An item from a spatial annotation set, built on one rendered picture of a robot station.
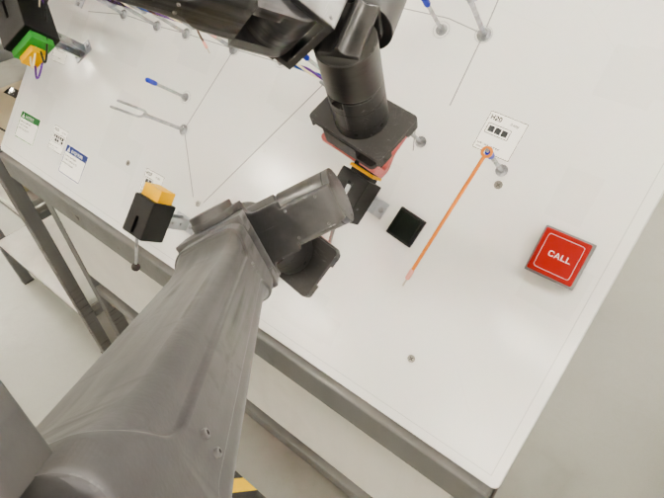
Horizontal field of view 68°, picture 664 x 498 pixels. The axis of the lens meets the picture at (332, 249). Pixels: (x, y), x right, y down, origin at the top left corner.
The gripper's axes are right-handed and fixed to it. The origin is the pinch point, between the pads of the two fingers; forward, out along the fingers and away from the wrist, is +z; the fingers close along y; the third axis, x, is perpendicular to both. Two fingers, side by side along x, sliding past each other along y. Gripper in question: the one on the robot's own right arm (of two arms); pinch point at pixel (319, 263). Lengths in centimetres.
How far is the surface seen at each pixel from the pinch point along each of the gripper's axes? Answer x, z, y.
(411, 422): 9.2, 5.7, -21.1
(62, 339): 88, 73, 97
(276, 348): 14.6, 6.5, 0.5
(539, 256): -16.1, -2.2, -21.8
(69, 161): 16, 7, 60
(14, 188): 35, 19, 87
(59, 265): 51, 41, 83
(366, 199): -10.2, -5.0, -2.1
